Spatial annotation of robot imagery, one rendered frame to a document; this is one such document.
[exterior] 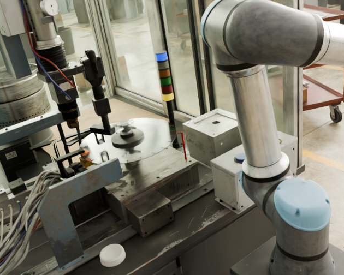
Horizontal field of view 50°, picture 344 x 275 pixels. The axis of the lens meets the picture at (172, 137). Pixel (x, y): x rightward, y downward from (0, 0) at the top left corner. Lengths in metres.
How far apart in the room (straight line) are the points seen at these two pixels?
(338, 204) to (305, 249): 1.59
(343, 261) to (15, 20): 1.04
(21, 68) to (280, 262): 0.89
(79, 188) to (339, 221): 1.66
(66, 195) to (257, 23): 0.64
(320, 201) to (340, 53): 0.31
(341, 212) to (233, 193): 1.35
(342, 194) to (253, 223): 1.29
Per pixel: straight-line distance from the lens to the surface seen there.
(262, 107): 0.84
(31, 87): 1.77
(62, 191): 1.01
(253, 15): 0.68
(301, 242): 0.88
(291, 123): 1.29
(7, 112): 1.77
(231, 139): 1.35
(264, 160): 0.90
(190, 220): 1.17
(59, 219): 1.05
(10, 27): 1.11
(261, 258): 1.04
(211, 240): 1.22
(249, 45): 0.68
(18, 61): 1.20
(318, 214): 0.84
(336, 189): 2.59
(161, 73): 1.43
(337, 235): 2.26
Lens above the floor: 1.48
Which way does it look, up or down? 26 degrees down
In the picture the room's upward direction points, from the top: 9 degrees counter-clockwise
